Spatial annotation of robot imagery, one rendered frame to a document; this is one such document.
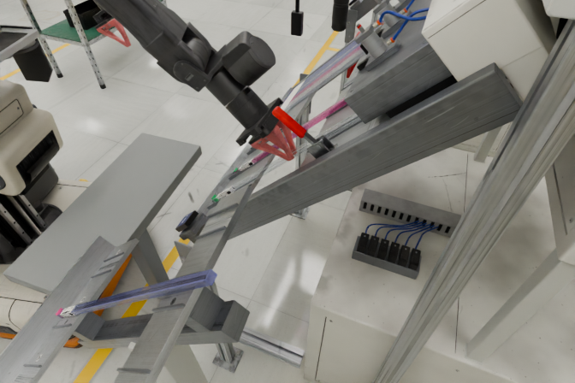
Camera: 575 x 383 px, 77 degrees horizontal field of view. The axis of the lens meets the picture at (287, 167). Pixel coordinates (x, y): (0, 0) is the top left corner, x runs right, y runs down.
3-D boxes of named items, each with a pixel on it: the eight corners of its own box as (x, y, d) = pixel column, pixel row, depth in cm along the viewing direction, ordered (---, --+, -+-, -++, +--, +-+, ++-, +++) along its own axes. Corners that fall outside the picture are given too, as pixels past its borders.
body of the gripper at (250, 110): (286, 103, 67) (259, 73, 65) (263, 135, 60) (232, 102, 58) (264, 118, 71) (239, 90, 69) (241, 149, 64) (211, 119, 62)
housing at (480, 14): (491, 128, 41) (418, 32, 37) (490, -8, 74) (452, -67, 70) (574, 93, 35) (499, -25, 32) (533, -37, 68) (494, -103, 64)
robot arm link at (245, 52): (181, 42, 62) (168, 72, 56) (222, -5, 55) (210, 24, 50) (236, 83, 68) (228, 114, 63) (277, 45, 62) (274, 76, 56)
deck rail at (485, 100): (203, 250, 86) (183, 234, 84) (207, 244, 87) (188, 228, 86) (526, 115, 37) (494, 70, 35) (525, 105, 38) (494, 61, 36)
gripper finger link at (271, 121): (311, 140, 68) (277, 103, 65) (298, 164, 63) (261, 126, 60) (287, 153, 72) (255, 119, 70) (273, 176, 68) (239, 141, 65)
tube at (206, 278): (62, 318, 70) (56, 315, 70) (67, 311, 71) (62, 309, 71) (212, 285, 39) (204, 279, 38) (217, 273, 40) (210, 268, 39)
